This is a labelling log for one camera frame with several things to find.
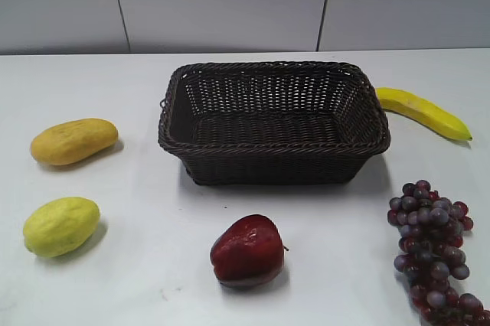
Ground yellow banana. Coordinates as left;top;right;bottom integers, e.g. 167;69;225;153
376;87;472;142

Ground dark red apple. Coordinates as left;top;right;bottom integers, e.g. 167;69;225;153
210;214;286;289

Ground purple grape bunch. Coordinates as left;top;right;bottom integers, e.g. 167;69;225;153
387;180;489;325

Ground orange yellow mango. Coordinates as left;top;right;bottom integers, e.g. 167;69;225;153
30;118;119;166

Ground green yellow lemon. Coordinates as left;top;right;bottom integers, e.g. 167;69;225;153
23;197;100;258

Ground dark brown woven basket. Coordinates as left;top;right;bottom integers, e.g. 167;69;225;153
158;61;390;185

